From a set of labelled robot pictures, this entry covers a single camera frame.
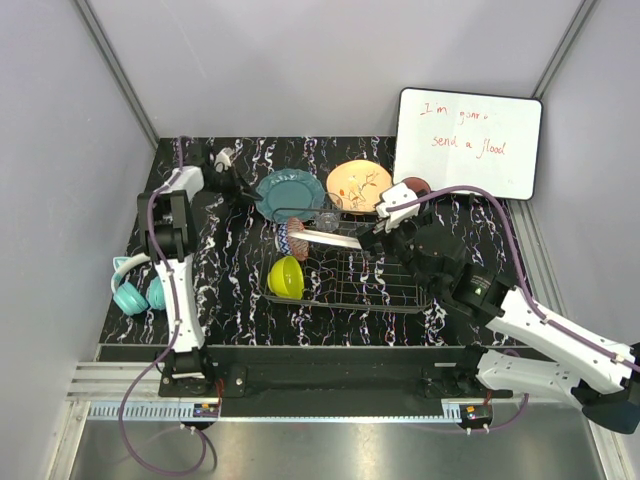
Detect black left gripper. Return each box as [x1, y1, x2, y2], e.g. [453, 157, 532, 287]
[203, 163, 260, 205]

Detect white watermelon pattern plate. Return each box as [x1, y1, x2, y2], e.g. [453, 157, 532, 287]
[289, 230, 362, 250]

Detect yellow green bowl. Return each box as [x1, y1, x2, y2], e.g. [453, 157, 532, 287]
[267, 256, 304, 300]

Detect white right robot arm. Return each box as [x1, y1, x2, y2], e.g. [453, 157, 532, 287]
[357, 220, 639, 434]

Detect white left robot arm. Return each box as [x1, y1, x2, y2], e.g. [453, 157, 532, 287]
[137, 142, 261, 396]

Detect teal scalloped plate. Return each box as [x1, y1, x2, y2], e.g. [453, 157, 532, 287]
[256, 168, 325, 224]

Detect clear drinking glass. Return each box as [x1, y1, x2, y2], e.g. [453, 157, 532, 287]
[314, 210, 340, 233]

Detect orange bird pattern plate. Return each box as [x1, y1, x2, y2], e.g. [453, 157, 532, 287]
[325, 159, 392, 213]

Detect pink ceramic mug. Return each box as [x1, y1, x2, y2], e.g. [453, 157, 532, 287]
[402, 177, 432, 200]

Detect blue red patterned bowl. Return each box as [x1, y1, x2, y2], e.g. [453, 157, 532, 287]
[275, 217, 310, 262]

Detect white dry erase board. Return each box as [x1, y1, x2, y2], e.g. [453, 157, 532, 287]
[393, 87, 543, 200]

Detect teal cat ear headphones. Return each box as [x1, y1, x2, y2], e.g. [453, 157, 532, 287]
[110, 253, 166, 316]

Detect right controller board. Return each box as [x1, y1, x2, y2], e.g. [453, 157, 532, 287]
[461, 404, 493, 424]

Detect controller board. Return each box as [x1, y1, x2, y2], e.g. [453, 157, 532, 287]
[193, 399, 221, 418]
[461, 404, 493, 424]

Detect left controller board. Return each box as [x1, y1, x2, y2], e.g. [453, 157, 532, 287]
[193, 399, 221, 418]

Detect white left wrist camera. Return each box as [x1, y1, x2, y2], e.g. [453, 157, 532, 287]
[213, 147, 236, 173]

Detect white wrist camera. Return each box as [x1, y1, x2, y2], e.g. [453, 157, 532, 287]
[375, 182, 427, 233]
[213, 147, 236, 173]

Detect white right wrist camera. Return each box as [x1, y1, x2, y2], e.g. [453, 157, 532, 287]
[375, 182, 427, 233]

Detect black wire dish rack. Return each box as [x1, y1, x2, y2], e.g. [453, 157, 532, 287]
[259, 222, 429, 313]

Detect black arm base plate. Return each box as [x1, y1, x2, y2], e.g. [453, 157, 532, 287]
[156, 346, 487, 399]

